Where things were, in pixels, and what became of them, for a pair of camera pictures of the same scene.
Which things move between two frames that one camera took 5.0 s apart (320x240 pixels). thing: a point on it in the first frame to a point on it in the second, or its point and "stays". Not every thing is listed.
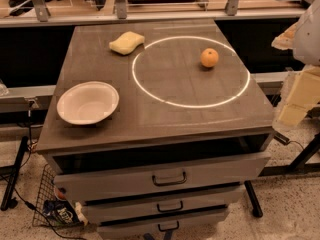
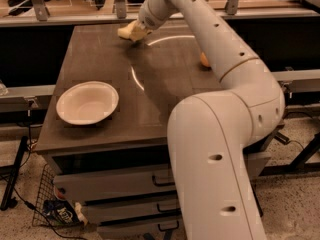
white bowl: (87, 103) stays
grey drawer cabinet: (156, 128) stays
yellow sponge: (126, 42) to (125, 32)
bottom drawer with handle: (160, 227) stays
